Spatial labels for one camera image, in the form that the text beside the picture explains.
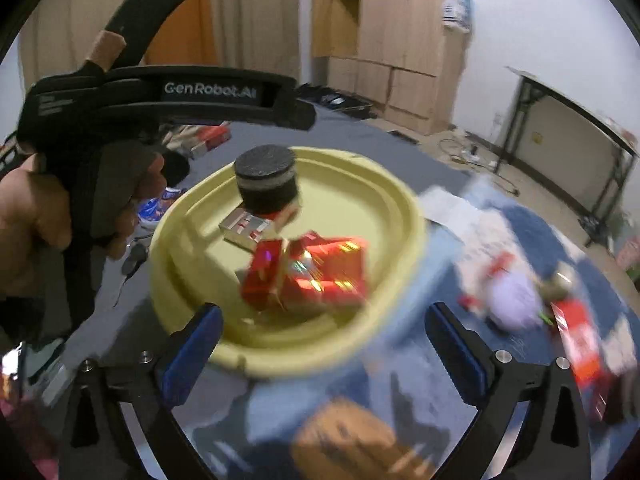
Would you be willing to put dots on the black grey sponge cylinder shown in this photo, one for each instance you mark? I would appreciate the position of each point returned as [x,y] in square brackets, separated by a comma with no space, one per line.
[265,175]

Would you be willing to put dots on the beige curtain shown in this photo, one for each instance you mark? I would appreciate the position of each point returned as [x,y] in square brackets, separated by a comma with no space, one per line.
[255,15]

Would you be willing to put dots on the purple round thing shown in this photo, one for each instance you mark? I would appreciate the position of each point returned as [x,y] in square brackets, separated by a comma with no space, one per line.
[512,300]

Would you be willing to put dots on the person's left hand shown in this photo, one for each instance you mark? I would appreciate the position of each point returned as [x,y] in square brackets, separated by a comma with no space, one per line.
[30,210]

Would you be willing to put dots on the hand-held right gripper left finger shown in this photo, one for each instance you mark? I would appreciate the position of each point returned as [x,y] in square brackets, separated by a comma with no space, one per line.
[192,355]

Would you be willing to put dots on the blue white packet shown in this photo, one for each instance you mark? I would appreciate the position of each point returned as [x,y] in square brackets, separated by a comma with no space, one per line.
[155,207]

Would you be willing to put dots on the long red carton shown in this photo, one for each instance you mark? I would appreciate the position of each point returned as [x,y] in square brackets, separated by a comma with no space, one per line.
[582,355]

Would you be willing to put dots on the red white box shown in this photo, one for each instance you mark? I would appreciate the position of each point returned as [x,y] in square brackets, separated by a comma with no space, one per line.
[240,227]

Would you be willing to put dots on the yellow plastic basin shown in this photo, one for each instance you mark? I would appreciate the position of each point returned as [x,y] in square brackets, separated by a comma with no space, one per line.
[350,195]

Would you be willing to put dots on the white cloth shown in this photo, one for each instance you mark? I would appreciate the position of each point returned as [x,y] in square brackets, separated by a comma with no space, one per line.
[450,207]

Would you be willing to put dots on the shiny red gold box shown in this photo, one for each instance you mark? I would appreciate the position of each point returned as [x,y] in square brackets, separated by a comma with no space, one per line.
[330,270]

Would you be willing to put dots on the wooden wardrobe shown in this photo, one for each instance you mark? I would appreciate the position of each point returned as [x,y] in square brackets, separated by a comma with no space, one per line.
[400,35]

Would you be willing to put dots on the hanging plastic bag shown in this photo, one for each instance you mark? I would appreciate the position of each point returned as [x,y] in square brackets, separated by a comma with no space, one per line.
[457,7]

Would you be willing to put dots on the orange wooden door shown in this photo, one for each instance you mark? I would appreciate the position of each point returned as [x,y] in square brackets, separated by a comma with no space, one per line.
[185,35]

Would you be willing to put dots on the black folding table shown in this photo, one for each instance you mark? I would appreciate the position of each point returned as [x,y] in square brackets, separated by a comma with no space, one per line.
[575,110]

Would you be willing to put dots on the small red box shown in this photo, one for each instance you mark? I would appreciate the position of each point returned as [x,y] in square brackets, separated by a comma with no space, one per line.
[212,140]

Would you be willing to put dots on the blue plaid fleece blanket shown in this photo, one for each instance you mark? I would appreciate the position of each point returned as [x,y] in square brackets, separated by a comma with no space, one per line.
[415,410]

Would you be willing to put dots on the red box with gold dots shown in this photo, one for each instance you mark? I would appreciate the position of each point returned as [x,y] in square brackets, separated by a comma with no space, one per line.
[260,275]

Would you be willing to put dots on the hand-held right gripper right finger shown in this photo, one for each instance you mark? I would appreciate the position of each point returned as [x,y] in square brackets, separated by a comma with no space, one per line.
[457,352]

